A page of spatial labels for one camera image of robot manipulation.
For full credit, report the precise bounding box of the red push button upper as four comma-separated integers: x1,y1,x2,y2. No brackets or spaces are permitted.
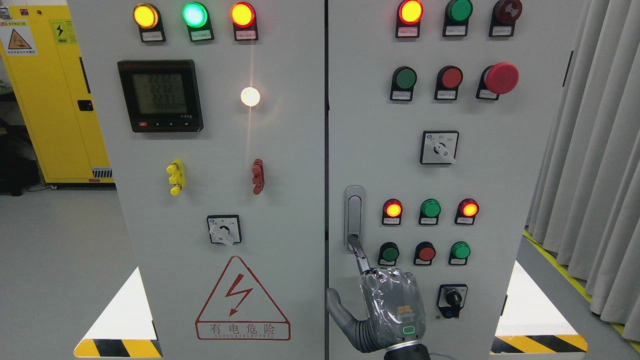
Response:
433,65,464,101

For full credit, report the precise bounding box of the green push button lower right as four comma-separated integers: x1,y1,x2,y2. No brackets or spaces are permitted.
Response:
448,241,471,266

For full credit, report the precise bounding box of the red lit indicator right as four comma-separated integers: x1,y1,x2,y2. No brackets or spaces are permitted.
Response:
454,198,480,226

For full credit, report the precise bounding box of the grey curtain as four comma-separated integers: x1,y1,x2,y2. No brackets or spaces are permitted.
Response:
528,0,640,341

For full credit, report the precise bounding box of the grey right cabinet door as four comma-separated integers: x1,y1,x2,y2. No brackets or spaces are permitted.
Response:
327,0,587,360

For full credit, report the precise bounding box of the red push button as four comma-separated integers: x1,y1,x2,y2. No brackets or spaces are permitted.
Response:
433,65,464,101
413,241,437,266

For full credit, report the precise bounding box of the green indicator middle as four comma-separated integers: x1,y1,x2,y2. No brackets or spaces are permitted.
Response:
418,198,442,226

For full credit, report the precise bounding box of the silver cabinet door handle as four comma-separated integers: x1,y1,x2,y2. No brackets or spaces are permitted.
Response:
343,186,365,253

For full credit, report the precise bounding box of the yellow safety cabinet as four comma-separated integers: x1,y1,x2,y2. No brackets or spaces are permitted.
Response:
1,4,114,185

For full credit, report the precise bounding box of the green push button upper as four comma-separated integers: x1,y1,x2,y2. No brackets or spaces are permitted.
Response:
390,66,418,101

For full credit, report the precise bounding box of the red lit indicator left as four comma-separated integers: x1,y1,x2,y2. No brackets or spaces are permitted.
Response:
381,198,403,226

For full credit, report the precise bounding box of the grey cabinet door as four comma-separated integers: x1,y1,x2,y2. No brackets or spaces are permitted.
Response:
68,0,329,360
327,0,587,360

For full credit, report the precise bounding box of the red lit indicator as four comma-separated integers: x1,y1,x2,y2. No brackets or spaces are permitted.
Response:
454,198,480,226
381,198,403,226

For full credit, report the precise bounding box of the green light top right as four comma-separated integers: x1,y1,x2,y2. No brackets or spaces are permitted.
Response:
442,0,473,38

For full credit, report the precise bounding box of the red electric danger sign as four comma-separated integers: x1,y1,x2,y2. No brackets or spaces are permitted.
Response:
195,255,291,341

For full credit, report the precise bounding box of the red indicator light top left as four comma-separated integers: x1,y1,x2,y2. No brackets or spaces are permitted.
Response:
230,1,259,42

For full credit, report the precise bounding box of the grey left cabinet door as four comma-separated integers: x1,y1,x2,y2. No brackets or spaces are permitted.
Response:
68,0,329,360

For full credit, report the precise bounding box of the green indicator light top left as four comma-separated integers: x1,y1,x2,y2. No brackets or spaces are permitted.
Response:
182,1,215,43

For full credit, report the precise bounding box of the green push button lower left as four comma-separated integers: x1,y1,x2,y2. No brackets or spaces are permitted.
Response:
377,241,400,267

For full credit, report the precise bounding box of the left rotary selector switch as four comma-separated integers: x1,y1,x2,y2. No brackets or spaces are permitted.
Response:
206,214,242,246

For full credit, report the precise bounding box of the white indicator light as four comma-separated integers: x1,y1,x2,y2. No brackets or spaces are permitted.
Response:
240,86,262,108

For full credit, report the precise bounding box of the green push button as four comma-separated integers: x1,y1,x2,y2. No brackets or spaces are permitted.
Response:
390,66,418,101
448,241,471,266
377,241,400,267

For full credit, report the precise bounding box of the upper right rotary switch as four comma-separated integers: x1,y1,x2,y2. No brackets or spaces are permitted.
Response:
419,130,460,166

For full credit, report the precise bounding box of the yellow indicator light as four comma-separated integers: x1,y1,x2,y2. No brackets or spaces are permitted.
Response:
132,3,166,43

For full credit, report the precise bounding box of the red indicator light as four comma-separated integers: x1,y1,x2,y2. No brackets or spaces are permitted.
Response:
230,1,259,42
395,0,425,39

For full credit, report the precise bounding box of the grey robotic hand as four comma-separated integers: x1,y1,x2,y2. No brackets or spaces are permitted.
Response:
326,235,426,353

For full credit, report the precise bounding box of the red emergency stop button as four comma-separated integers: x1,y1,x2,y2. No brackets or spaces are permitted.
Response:
475,61,520,101

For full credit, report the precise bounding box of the black digital power meter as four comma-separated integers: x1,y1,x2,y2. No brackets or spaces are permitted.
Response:
118,59,204,133

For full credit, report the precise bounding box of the black knob selector switch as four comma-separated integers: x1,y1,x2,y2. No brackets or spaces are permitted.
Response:
436,284,468,319

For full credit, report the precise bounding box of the red indicator light top right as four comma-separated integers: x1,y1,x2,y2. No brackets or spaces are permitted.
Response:
395,0,425,39

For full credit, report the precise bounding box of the dark red buzzer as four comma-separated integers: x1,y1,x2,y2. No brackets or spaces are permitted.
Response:
488,0,522,38

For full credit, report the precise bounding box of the red push button lower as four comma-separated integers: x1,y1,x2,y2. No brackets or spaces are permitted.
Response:
413,241,437,266

